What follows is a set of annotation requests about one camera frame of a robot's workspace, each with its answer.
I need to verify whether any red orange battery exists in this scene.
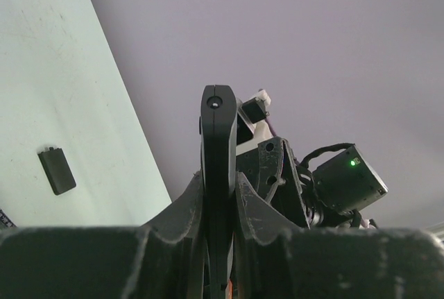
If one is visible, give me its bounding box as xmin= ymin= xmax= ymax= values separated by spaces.
xmin=225 ymin=277 xmax=233 ymax=299

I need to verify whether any black battery cover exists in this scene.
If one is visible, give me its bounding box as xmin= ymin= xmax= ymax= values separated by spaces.
xmin=37 ymin=147 xmax=76 ymax=196

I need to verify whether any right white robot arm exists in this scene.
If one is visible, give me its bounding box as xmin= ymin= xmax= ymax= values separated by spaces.
xmin=237 ymin=137 xmax=388 ymax=228

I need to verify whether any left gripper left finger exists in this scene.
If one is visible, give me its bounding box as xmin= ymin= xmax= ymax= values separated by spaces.
xmin=1 ymin=174 xmax=205 ymax=298

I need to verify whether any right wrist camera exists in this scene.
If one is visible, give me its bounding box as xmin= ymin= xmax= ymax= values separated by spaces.
xmin=236 ymin=89 xmax=275 ymax=155

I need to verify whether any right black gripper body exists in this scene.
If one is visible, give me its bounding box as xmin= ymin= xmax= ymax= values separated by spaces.
xmin=237 ymin=137 xmax=310 ymax=228

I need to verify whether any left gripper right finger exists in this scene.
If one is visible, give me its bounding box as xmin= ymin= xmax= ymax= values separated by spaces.
xmin=234 ymin=173 xmax=443 ymax=298

